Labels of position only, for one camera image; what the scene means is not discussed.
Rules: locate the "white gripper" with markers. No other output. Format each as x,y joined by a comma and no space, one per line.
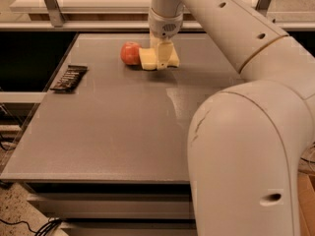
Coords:
164,28

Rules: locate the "yellow wavy sponge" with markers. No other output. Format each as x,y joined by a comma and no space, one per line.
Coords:
148,59

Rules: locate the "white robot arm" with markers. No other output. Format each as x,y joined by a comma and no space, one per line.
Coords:
245,142

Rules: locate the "red apple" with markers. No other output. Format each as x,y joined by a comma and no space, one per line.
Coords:
129,53

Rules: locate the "black ridged snack bar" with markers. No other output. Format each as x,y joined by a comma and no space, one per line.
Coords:
70,79

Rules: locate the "grey table drawer cabinet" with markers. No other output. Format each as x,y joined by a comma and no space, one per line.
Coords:
117,209

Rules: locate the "brown cardboard box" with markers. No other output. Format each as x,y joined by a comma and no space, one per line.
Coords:
306,197

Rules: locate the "metal window frame rail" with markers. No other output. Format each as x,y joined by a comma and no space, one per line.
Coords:
284,12

